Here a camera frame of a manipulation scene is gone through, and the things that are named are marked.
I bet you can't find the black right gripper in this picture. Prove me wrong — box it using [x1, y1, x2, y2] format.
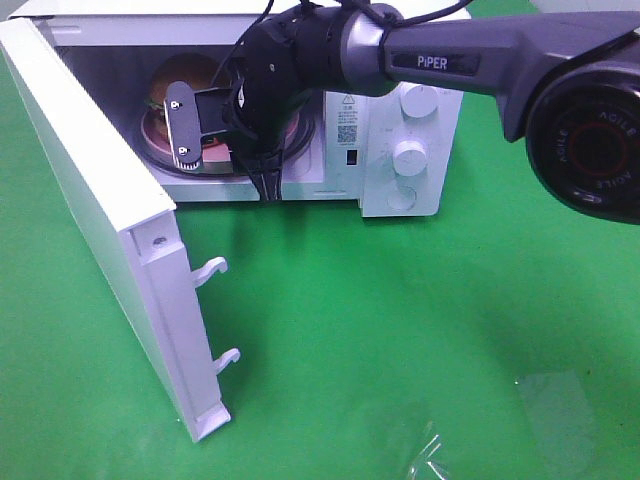
[225, 29, 310, 201]

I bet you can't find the pink round plate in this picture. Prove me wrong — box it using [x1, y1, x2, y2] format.
[139, 110, 302, 175]

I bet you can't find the round white door button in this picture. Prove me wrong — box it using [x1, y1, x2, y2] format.
[387, 186, 417, 211]

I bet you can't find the burger with lettuce and cheese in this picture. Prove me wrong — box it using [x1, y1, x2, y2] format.
[146, 53, 231, 149]

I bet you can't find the white microwave door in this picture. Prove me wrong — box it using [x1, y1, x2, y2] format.
[1, 18, 240, 441]

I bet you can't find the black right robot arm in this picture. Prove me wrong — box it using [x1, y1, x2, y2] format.
[232, 1, 639, 224]

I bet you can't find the glass microwave turntable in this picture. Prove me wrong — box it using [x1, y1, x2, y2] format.
[144, 112, 317, 179]

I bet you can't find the white microwave oven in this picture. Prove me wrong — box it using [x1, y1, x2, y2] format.
[6, 1, 462, 217]

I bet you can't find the lower white microwave knob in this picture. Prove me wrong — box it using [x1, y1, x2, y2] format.
[392, 140, 428, 177]

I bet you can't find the white microwave knob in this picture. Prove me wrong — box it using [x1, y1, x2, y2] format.
[400, 83, 439, 119]
[392, 140, 428, 177]

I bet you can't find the upper white microwave knob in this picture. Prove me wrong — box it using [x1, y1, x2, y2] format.
[400, 83, 439, 119]

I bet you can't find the clear tape piece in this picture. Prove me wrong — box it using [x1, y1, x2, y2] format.
[404, 420, 450, 480]

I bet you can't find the black camera cable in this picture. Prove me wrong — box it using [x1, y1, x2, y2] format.
[208, 0, 474, 202]

